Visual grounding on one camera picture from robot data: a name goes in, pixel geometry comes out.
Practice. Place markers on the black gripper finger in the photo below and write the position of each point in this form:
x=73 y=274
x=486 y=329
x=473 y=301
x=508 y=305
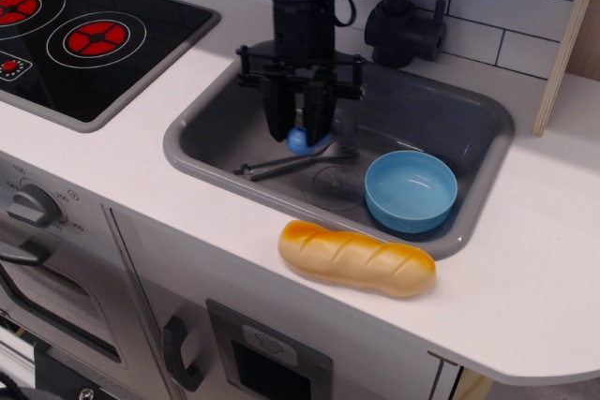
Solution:
x=278 y=99
x=319 y=105

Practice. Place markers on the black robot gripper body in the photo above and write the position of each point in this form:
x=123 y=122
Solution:
x=302 y=51

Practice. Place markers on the blue and grey toy spoon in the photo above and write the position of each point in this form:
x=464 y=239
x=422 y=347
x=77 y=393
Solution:
x=297 y=138

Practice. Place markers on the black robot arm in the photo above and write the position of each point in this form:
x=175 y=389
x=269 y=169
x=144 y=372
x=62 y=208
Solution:
x=301 y=76

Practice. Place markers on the grey toy sink basin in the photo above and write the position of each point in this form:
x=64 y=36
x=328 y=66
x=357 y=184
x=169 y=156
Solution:
x=225 y=128

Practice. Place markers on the blue plastic bowl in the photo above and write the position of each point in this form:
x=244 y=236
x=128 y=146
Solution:
x=409 y=191

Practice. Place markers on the grey plastic fork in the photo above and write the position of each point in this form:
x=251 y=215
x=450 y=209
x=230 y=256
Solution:
x=331 y=151

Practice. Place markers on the dark grey toy faucet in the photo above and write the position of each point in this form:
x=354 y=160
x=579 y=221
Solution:
x=397 y=35

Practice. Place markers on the toy bread loaf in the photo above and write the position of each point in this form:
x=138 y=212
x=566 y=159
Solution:
x=355 y=260

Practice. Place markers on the black toy stove top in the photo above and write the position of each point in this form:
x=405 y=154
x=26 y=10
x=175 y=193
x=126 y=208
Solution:
x=78 y=63

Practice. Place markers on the wooden side panel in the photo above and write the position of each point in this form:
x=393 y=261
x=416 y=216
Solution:
x=555 y=79

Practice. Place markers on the grey oven knob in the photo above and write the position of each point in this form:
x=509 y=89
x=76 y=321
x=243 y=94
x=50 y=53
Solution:
x=33 y=206

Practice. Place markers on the grey oven door handle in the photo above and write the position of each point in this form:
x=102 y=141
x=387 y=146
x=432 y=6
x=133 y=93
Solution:
x=29 y=253

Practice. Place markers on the dark grey cabinet handle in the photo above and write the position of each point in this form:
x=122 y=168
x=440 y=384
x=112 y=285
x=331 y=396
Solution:
x=174 y=335

